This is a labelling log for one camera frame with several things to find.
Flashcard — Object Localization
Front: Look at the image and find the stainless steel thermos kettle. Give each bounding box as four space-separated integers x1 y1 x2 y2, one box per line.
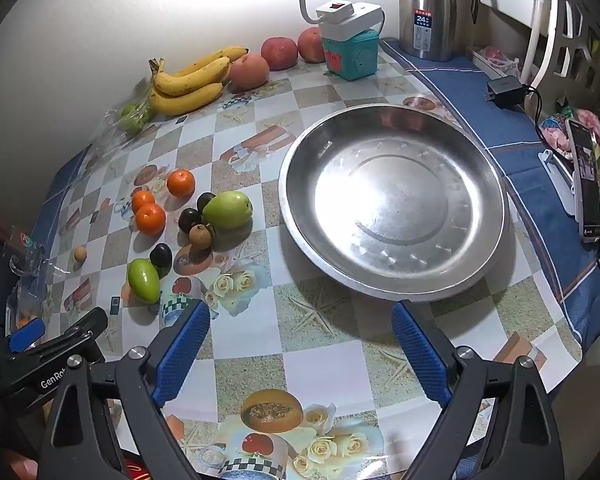
398 0 481 63

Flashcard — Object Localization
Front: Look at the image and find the small green jujube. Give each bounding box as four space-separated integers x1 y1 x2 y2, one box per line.
127 258 161 305

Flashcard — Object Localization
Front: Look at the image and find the checkered printed tablecloth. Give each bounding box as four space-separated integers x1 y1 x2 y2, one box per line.
30 37 600 480

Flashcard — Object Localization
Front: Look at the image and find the clear bag of kumquats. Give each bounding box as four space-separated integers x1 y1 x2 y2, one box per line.
4 280 51 341

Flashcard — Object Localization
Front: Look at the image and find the pink snack packet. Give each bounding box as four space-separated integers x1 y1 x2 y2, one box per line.
467 45 523 81

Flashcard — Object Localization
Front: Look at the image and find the colourful snack packet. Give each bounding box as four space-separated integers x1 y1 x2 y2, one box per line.
539 112 573 158

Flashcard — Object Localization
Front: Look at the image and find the clear glass cup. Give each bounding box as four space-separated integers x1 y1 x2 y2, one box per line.
2 227 48 278

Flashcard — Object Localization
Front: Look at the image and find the white socket with red switch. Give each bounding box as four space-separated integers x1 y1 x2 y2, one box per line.
315 1 385 41

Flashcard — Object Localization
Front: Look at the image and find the black power adapter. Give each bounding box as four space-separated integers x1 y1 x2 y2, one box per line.
486 76 530 109

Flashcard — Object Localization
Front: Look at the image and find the round stainless steel plate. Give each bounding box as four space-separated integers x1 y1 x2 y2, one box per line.
278 104 510 303

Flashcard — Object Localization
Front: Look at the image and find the clear bag of green fruit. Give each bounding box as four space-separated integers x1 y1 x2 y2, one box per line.
92 80 158 146

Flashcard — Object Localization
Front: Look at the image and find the white phone stand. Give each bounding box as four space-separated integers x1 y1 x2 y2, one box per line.
537 147 581 221

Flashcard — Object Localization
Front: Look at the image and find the white plastic rack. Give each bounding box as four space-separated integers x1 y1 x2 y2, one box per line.
470 0 600 91

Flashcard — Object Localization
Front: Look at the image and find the black adapter cable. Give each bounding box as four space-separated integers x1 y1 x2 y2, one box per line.
526 86 547 128

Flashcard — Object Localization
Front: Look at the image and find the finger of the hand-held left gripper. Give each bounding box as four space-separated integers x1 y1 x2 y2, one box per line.
8 318 47 353
40 307 110 357

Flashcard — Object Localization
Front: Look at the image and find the teal printed box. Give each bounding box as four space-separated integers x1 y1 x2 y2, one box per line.
321 29 381 82

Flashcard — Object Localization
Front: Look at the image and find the small orange tangerine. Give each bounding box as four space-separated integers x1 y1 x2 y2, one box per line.
166 169 196 198

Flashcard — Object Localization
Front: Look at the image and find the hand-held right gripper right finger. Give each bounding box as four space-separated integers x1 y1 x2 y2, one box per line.
391 299 566 480

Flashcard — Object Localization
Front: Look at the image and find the black smartphone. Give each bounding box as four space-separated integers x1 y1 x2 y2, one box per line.
565 119 600 243

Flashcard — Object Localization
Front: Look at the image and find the pile of green jujubes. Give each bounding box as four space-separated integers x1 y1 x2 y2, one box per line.
119 102 156 133

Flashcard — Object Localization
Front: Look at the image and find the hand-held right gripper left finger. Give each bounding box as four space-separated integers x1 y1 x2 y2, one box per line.
39 299 212 480

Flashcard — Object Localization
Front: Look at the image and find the yellow banana bunch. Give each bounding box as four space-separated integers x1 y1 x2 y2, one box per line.
147 46 250 116

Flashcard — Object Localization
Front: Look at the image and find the red apple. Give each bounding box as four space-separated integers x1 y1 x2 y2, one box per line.
228 53 271 93
297 26 327 64
260 36 299 72

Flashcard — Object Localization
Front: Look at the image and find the large green jujube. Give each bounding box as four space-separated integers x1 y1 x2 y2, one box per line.
202 191 254 231

